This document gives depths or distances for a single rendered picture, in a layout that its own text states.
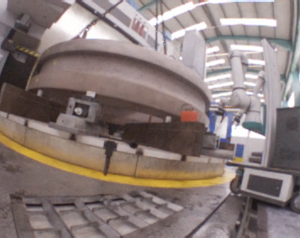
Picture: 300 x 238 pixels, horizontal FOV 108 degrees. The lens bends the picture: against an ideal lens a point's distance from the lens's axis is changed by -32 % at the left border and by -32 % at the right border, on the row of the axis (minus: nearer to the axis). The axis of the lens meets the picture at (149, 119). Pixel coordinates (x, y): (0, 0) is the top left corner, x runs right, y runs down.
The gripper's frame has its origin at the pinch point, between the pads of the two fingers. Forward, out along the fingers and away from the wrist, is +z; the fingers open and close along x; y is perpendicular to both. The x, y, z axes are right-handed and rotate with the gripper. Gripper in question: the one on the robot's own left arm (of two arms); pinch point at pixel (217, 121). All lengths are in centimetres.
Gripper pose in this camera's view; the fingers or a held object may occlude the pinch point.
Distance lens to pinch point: 206.2
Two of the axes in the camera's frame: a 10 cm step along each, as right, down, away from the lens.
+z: -1.7, 9.4, 2.8
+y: -1.9, -3.1, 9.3
